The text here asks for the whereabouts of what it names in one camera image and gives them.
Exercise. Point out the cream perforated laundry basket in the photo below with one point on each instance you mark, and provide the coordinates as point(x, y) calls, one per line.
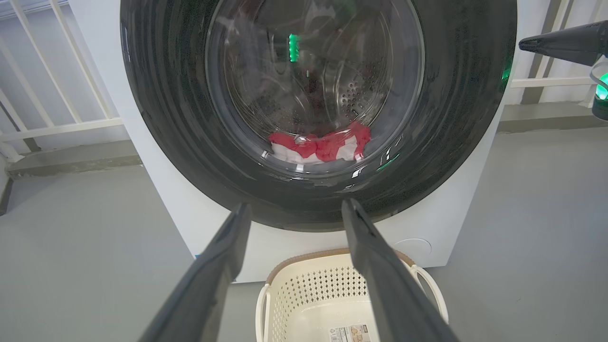
point(313, 294)

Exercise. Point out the round drain filter cover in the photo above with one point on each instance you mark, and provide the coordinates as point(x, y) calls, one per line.
point(414, 248)

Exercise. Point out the white washing machine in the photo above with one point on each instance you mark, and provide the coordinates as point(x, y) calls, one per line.
point(190, 213)

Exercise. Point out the red and white garment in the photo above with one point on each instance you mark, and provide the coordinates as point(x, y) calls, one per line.
point(332, 142)

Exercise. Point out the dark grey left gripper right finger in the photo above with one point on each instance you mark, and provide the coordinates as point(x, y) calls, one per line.
point(389, 285)

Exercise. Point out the paper label in basket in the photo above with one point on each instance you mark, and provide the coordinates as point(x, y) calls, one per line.
point(346, 334)

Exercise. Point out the black round washing machine door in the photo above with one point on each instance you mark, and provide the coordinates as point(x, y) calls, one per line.
point(166, 118)

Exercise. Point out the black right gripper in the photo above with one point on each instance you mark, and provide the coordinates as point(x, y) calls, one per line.
point(601, 102)

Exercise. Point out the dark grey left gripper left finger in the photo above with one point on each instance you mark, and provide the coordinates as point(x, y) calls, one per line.
point(204, 285)

